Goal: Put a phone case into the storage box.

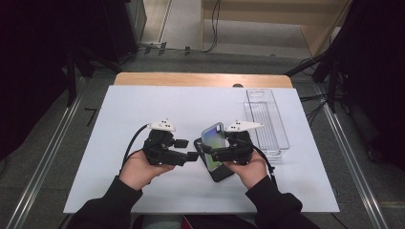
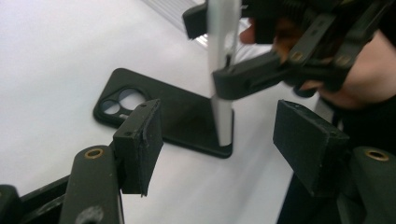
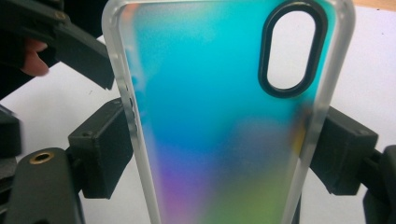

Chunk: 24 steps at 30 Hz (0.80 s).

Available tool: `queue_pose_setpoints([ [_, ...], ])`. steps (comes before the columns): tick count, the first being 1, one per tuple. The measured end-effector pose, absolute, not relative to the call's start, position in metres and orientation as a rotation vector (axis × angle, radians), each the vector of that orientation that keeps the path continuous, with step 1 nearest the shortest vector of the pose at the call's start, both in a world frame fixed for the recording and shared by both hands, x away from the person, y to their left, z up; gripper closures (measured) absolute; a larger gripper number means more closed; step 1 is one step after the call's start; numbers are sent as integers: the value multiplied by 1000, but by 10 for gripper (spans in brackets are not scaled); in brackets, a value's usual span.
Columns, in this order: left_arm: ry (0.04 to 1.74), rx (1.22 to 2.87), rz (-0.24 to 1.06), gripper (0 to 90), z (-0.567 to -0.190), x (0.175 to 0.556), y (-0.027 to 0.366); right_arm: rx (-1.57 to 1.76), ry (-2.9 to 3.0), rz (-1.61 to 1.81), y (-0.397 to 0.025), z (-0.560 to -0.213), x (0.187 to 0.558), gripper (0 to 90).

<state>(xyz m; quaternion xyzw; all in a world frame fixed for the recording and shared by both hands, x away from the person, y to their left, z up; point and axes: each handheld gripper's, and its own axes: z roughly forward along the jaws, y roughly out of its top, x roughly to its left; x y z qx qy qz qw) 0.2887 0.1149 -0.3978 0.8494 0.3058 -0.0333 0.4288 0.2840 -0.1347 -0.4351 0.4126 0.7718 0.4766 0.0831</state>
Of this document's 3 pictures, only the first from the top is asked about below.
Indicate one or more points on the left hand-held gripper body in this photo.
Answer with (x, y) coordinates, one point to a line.
(159, 149)

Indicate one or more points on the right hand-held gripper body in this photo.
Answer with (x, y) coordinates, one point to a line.
(237, 149)

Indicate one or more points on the black phone case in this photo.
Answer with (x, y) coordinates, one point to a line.
(219, 175)

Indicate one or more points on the clear plastic container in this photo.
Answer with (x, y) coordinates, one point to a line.
(267, 127)

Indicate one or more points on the person's right hand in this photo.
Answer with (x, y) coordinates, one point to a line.
(251, 173)

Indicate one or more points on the person's left hand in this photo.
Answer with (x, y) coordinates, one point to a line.
(140, 171)

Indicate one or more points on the white board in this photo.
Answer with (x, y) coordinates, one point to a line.
(178, 108)

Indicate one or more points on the wooden table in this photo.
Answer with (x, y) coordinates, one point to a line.
(191, 79)

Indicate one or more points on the black metal stand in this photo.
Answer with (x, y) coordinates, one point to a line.
(331, 73)
(71, 79)

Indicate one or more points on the light wooden furniture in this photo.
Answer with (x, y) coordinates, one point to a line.
(286, 19)

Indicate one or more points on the black curtain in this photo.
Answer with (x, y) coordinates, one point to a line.
(38, 63)
(375, 79)

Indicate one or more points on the aluminium floor rail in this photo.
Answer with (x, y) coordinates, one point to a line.
(353, 159)
(47, 152)

